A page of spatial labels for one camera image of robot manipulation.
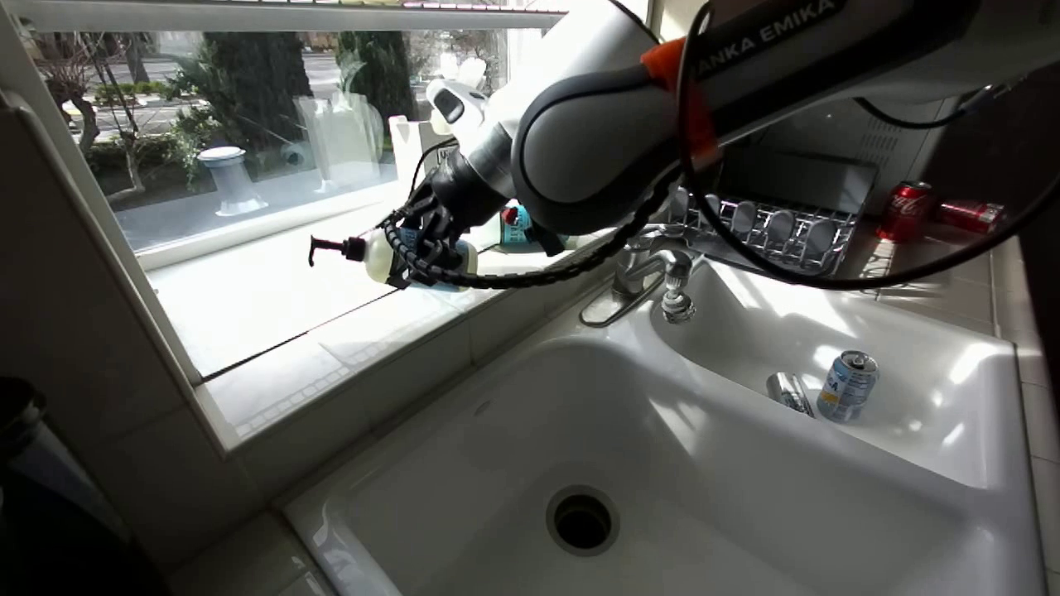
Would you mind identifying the chrome sink faucet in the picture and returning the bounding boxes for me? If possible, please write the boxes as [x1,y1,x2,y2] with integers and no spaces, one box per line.
[576,219,709,331]

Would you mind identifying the metal dish rack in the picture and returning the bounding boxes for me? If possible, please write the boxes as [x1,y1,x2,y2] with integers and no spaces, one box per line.
[668,185,862,279]

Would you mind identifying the dark open sink drain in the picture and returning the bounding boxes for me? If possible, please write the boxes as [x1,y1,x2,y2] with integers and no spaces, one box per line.
[544,485,624,561]

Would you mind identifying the light blue drink can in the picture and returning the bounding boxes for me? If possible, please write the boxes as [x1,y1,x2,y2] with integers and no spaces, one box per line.
[815,349,883,426]

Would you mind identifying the pump soap bottle blue label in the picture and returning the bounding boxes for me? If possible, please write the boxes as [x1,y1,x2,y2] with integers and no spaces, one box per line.
[304,224,481,288]

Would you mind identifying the white garden pedestal outside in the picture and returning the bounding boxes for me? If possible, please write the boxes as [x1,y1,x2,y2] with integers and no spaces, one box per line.
[197,144,270,219]

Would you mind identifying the red soda cans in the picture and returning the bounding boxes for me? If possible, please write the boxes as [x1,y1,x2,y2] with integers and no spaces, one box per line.
[883,178,1014,244]

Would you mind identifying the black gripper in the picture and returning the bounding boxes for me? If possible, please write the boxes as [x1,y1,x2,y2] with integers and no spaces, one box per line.
[382,162,515,292]

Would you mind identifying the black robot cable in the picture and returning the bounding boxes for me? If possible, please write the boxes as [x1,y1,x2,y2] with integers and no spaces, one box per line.
[407,0,1060,294]

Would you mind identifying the white double basin sink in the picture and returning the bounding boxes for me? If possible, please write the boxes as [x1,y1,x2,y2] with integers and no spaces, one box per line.
[279,257,1047,596]

